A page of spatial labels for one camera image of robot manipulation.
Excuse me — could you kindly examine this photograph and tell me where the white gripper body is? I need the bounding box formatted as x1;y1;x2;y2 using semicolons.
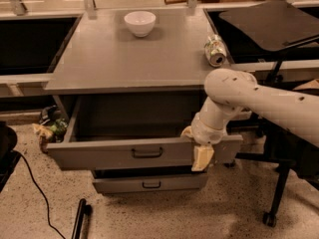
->
190;113;227;145

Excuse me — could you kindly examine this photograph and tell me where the grey top drawer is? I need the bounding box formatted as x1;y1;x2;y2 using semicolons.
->
46;93;244;171

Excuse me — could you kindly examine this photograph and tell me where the grey drawer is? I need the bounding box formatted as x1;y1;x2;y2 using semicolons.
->
46;93;244;171
93;173;208;194

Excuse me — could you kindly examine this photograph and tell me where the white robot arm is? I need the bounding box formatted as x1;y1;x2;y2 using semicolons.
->
181;68;319;172

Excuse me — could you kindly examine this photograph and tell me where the grey bottom drawer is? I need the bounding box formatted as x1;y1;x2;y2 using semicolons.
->
93;173;208;194

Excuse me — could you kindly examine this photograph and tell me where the grey drawer cabinet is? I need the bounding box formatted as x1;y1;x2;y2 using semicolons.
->
43;7;239;195

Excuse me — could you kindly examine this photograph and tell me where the green white drink can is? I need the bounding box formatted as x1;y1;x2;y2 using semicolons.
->
204;35;226;68

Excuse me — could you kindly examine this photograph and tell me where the white ceramic bowl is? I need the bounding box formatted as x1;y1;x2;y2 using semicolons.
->
124;11;157;37

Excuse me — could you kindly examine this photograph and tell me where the black tube on floor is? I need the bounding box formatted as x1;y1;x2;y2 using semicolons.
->
71;198;92;239

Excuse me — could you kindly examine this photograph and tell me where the brown wooden stick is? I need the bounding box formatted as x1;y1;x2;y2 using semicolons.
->
163;0;187;5

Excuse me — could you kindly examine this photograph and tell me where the black office chair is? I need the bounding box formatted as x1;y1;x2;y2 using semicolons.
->
213;0;319;227

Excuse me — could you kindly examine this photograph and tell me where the pile of snack bags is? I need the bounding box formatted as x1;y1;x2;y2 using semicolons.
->
32;105;68;153

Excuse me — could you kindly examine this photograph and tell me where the black equipment at left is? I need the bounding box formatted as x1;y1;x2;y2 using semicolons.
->
0;121;20;192

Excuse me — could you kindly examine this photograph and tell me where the black cable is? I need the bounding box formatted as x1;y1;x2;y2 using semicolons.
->
15;150;67;239

